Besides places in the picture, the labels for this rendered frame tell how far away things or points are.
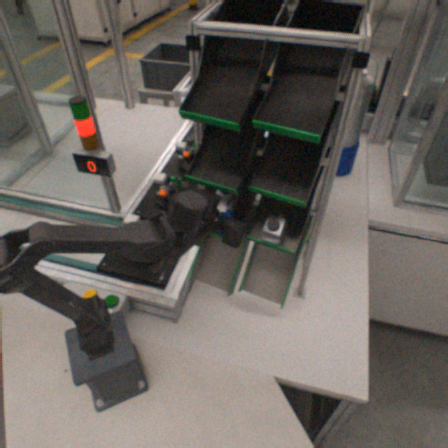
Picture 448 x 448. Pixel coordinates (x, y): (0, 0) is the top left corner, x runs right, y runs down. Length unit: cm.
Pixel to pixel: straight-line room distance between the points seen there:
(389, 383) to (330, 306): 100
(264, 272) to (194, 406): 41
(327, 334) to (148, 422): 57
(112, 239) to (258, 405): 63
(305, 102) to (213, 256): 53
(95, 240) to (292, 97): 46
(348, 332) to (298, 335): 16
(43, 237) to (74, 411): 61
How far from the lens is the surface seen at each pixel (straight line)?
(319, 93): 76
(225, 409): 105
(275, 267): 103
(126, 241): 66
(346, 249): 140
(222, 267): 105
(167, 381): 109
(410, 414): 215
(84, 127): 114
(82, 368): 93
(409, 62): 188
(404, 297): 195
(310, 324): 118
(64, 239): 64
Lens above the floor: 186
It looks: 45 degrees down
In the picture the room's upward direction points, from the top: straight up
